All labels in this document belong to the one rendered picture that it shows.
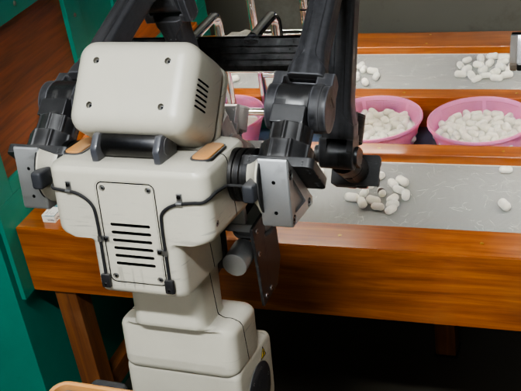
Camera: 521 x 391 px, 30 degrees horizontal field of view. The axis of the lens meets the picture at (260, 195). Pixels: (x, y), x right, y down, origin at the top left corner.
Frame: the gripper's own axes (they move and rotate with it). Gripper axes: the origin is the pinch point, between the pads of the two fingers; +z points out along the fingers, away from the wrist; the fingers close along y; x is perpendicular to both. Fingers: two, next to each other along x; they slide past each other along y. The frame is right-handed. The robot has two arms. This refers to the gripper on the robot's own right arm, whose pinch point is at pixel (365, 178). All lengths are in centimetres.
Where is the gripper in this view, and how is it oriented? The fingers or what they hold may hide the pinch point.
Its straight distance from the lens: 212.4
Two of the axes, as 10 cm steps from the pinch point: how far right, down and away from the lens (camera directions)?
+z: 3.3, 1.7, 9.3
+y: -9.4, -0.5, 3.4
